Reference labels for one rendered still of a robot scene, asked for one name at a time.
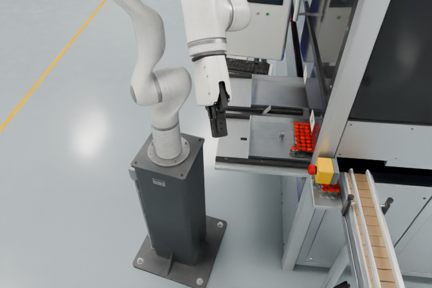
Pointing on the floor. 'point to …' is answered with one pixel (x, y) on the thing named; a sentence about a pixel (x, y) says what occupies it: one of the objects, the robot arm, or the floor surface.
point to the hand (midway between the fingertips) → (218, 127)
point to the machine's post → (345, 87)
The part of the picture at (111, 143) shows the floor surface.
